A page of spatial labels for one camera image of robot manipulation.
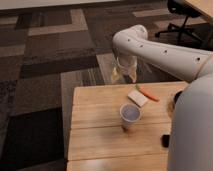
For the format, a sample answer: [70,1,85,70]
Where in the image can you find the white sponge block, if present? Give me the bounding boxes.
[128,90,148,107]

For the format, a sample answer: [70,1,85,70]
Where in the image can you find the wooden desk corner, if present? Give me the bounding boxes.
[184,0,213,21]

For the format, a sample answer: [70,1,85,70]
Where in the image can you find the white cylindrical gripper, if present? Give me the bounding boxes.
[111,55,137,83]

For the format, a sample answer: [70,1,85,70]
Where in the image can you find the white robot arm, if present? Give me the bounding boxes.
[112,24,213,171]

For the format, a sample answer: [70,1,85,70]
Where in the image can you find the blue ceramic bowl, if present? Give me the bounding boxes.
[168,91,183,118]

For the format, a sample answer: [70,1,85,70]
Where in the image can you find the black office chair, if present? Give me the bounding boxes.
[155,0,205,45]

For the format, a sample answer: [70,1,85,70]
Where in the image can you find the black smartphone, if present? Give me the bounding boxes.
[161,134,170,148]

